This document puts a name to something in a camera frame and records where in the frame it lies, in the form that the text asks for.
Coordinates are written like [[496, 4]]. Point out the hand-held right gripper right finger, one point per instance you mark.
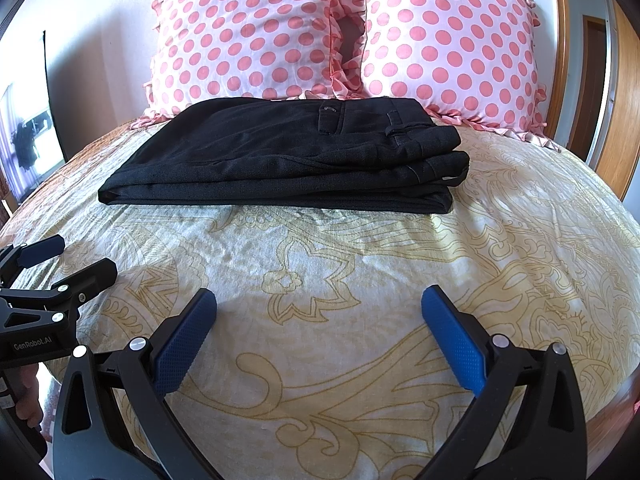
[[452, 340]]

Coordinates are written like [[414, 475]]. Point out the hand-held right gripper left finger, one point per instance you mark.
[[182, 345]]

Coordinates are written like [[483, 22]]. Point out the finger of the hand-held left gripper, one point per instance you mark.
[[95, 275], [45, 247]]

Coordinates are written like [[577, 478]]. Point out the black pants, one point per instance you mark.
[[280, 160]]

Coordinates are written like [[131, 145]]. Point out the person's left hand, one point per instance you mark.
[[30, 395]]

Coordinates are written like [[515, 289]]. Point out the window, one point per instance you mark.
[[25, 135]]

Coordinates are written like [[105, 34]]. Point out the cream patterned bedspread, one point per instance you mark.
[[320, 270]]

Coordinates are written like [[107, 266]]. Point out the pink polka dot pillow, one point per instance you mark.
[[240, 35], [450, 45]]

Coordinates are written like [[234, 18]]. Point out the brown hallway door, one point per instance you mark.
[[590, 90]]

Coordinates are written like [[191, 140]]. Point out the wooden door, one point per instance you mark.
[[625, 100]]

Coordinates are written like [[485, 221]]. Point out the wooden door frame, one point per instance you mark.
[[560, 50]]

